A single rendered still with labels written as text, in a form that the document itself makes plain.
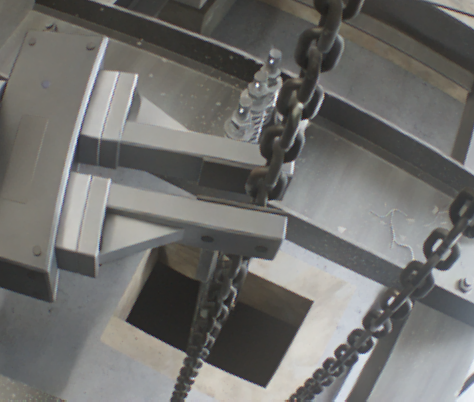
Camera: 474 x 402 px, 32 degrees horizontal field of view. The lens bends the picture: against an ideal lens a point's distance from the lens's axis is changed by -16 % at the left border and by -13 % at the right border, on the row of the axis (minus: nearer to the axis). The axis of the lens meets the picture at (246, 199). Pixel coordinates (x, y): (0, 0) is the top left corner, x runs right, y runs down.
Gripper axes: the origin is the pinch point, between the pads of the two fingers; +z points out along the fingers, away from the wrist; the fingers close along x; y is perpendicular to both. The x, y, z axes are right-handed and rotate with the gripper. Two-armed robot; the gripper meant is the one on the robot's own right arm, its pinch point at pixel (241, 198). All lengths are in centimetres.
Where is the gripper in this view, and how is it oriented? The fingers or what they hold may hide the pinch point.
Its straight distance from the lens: 42.9
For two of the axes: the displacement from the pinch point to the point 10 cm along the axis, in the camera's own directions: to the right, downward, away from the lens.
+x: -1.3, 8.9, -4.3
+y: -1.5, 4.1, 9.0
